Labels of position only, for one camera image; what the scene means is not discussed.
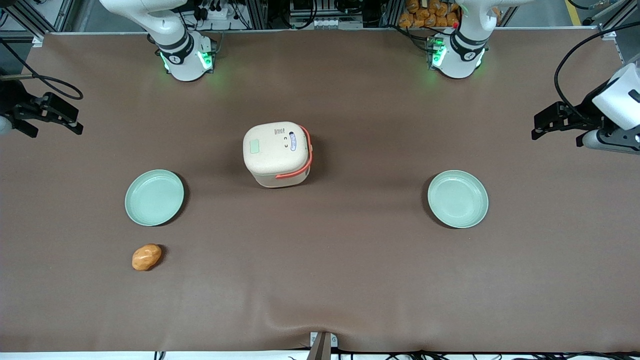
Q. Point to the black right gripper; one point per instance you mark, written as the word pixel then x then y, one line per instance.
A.
pixel 11 99

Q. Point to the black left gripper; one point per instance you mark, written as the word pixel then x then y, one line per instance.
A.
pixel 587 110

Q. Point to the pile of orange bread rolls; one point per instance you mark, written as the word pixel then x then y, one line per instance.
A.
pixel 425 17

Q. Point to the brown table mat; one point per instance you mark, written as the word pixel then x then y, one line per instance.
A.
pixel 350 270

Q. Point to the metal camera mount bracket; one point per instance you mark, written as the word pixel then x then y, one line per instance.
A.
pixel 322 346

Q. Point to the orange-brown bread roll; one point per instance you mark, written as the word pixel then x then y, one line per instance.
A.
pixel 146 257

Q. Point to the aluminium frame profile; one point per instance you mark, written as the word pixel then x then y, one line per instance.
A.
pixel 612 17
pixel 30 20

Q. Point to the light green round plate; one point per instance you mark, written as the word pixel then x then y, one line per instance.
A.
pixel 457 199
pixel 154 197

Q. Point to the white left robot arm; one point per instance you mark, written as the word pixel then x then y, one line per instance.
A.
pixel 457 64

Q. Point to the grey power strip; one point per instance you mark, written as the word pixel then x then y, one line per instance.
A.
pixel 327 23

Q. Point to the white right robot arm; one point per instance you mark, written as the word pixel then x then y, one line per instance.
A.
pixel 186 64

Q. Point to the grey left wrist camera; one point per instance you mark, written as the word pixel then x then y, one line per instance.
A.
pixel 607 141

